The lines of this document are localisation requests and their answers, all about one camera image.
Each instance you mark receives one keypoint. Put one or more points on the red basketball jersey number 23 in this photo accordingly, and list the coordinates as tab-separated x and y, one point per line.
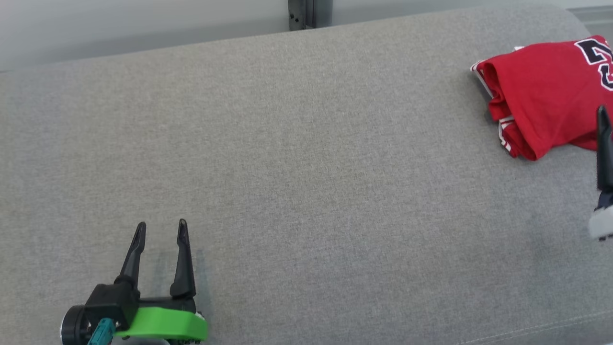
541	96

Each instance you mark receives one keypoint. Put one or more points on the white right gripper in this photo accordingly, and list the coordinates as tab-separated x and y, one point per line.
603	220

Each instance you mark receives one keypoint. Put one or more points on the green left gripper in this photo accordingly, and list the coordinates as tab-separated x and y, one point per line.
163	323

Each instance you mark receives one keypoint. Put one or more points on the black round left gripper motor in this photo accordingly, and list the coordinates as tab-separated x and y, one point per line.
75	326

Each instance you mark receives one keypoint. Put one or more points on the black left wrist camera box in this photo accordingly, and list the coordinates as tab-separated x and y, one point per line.
112	302

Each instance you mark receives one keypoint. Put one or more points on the grey metal post with bracket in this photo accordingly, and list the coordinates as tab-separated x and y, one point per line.
309	13

